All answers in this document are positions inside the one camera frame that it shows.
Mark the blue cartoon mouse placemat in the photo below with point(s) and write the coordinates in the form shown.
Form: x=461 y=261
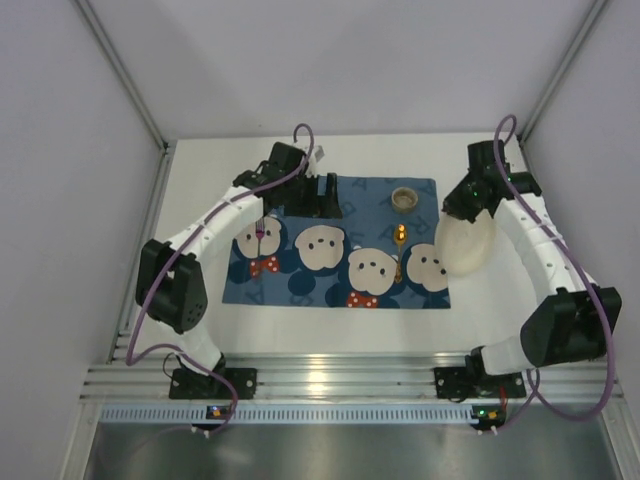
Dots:
x=344 y=263

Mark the gold ornate spoon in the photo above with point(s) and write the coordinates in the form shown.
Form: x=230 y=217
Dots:
x=400 y=238

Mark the aluminium mounting rail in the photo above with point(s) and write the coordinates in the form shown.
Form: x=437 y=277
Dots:
x=331 y=379

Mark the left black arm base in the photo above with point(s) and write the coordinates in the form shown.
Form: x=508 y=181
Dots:
x=189 y=385

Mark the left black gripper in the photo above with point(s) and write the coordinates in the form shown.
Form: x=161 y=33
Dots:
x=310 y=197

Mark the perforated cable tray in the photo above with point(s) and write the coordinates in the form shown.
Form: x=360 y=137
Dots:
x=303 y=414

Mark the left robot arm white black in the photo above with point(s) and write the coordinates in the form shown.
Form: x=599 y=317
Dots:
x=170 y=287

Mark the small beige cup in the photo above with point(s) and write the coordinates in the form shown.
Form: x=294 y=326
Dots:
x=404 y=200

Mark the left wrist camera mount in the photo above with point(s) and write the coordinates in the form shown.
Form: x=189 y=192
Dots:
x=317 y=153

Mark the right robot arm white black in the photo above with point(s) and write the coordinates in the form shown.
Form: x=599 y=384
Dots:
x=573 y=314

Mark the cream ceramic plate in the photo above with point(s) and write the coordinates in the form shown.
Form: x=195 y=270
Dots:
x=462 y=246

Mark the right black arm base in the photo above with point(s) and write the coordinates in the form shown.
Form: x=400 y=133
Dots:
x=457 y=384

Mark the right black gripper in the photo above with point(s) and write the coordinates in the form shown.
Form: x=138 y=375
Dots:
x=461 y=206

